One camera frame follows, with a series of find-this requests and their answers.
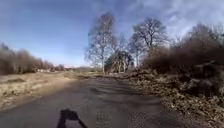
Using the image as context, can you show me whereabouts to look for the dark evergreen bush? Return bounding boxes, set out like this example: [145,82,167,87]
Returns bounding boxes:
[104,50,135,74]

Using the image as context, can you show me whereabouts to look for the bare broad-crowned tree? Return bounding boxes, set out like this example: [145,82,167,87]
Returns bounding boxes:
[128,17,170,68]

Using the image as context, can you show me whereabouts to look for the leaf-strewn brown verge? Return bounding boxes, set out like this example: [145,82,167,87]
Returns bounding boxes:
[99,68,224,128]

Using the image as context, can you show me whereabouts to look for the tall bare birch tree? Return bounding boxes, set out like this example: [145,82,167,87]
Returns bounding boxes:
[83,12,118,75]

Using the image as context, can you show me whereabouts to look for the grey asphalt path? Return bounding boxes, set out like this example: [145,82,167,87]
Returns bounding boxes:
[0,75,201,128]

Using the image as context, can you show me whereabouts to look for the brown bare bushes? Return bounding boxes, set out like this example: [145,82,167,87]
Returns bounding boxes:
[141,23,224,98]

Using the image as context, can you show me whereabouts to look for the dry pale grass field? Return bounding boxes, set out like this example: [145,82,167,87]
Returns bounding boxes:
[0,70,98,111]

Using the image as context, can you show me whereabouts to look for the row of bare brown trees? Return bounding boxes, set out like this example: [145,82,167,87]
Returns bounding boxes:
[0,43,66,76]

